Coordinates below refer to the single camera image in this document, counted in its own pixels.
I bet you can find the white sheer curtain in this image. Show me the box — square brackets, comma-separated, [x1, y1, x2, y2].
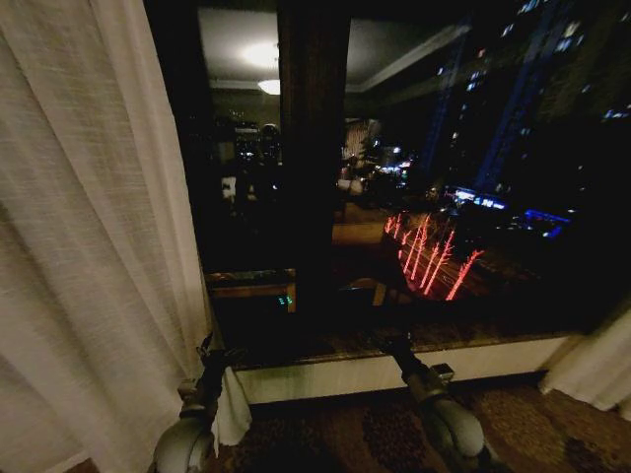
[0, 0, 253, 473]
[537, 304, 631, 413]

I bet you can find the dark marble window sill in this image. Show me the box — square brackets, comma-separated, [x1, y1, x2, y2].
[216, 314, 591, 372]

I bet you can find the dark wooden window post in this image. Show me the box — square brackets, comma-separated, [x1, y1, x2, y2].
[276, 0, 352, 319]

